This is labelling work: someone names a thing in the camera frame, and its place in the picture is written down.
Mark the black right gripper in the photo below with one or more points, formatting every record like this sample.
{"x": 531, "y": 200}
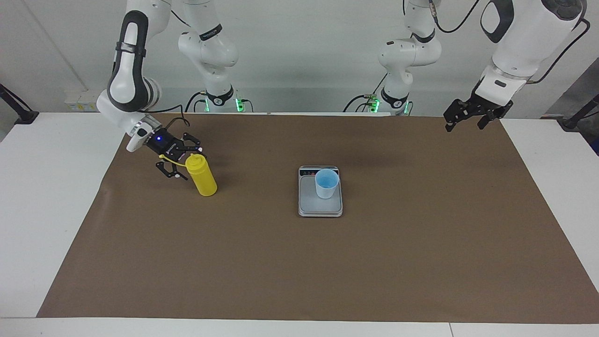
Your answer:
{"x": 166, "y": 146}

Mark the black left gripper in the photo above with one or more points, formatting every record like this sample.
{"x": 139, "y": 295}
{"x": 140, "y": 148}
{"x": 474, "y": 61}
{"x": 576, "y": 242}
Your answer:
{"x": 486, "y": 107}

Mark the yellow squeeze bottle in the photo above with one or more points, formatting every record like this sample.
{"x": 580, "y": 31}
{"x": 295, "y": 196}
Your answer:
{"x": 202, "y": 180}

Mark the light blue plastic cup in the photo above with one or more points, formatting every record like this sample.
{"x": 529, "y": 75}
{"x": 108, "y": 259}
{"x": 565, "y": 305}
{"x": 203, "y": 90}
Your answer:
{"x": 326, "y": 189}

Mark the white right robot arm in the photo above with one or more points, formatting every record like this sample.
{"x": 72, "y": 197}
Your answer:
{"x": 128, "y": 70}

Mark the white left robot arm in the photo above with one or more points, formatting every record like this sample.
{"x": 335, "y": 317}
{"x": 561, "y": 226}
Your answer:
{"x": 524, "y": 37}

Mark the silver digital kitchen scale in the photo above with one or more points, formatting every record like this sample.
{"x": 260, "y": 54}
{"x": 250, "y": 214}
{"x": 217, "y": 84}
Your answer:
{"x": 309, "y": 203}

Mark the black clamp stand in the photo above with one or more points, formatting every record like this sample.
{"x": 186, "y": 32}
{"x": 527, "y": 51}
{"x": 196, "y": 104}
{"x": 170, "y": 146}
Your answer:
{"x": 573, "y": 122}
{"x": 23, "y": 116}

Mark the brown paper table mat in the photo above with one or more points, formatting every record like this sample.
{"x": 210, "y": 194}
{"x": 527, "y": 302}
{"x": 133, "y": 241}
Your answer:
{"x": 281, "y": 262}

